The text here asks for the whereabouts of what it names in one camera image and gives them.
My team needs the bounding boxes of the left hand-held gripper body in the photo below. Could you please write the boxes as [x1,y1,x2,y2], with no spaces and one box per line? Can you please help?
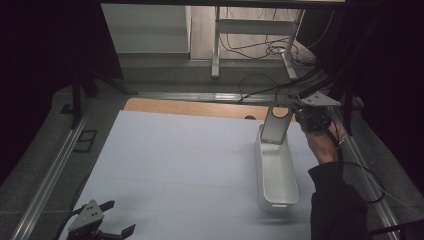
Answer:
[65,198,105,240]

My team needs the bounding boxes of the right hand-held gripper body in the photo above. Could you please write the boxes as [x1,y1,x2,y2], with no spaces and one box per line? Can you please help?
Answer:
[294,91,342,133]

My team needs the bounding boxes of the white plastic storage box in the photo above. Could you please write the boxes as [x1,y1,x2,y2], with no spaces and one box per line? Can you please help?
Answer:
[255,123,300,213]

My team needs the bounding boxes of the person's right hand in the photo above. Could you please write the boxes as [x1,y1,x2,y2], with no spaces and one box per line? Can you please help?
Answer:
[301,121,346,165]

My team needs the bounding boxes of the black metal stand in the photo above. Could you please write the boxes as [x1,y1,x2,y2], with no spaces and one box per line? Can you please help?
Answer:
[297,64,365,137]
[59,64,140,130]

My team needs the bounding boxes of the black floor socket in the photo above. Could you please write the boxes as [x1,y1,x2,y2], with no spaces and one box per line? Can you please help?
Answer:
[72,129,99,154]

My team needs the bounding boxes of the white paper sheet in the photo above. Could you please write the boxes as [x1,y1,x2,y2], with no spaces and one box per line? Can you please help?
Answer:
[59,109,334,240]

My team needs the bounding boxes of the wooden table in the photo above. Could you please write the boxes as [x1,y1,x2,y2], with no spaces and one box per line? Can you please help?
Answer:
[123,97,298,123]

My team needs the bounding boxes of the white cabinet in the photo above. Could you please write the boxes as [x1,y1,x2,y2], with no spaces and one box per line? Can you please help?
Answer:
[101,3,193,62]

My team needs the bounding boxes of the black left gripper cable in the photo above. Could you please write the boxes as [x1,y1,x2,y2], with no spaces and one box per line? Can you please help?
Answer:
[52,203,86,240]

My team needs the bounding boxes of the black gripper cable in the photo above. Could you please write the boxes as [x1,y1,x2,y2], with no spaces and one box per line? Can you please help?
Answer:
[324,128,424,235]
[52,203,86,240]

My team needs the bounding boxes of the black floor cable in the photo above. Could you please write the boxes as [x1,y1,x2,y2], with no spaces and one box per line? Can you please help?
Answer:
[237,66,322,105]

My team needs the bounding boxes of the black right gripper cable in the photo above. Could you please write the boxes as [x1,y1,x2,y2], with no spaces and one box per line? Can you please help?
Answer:
[324,128,424,235]

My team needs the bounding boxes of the metal floor rail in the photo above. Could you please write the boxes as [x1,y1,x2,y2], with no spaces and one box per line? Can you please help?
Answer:
[9,103,92,240]
[327,104,402,240]
[137,91,301,105]

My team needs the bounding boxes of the tangled black cables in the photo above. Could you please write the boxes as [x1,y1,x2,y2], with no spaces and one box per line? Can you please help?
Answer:
[219,6,335,68]

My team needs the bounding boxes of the white desk frame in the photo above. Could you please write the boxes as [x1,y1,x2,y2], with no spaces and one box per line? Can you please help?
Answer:
[211,5,306,81]

